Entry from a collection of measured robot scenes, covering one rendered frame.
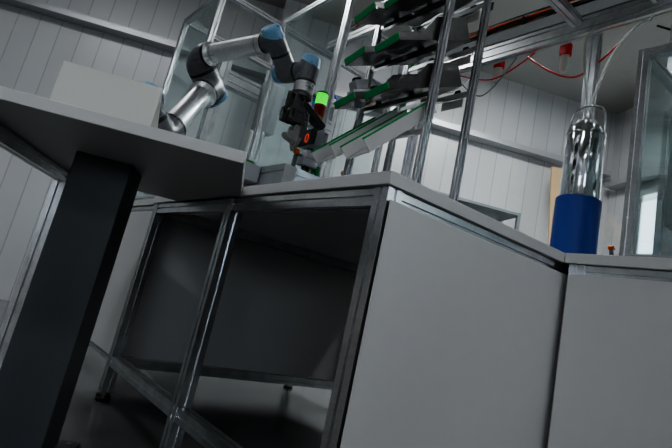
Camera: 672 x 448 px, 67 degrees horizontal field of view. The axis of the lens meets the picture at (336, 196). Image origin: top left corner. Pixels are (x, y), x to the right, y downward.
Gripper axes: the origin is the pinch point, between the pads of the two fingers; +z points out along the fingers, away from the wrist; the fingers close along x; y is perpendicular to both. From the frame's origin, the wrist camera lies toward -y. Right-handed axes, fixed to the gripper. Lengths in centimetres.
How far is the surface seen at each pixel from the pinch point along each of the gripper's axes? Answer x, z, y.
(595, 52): 46, -84, -113
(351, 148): 35.6, 5.0, 1.6
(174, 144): 39, 24, 53
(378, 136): 48.2, 3.4, 2.8
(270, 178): 9.7, 16.0, 11.5
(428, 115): 53, -7, -10
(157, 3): -373, -214, -15
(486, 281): 75, 37, -19
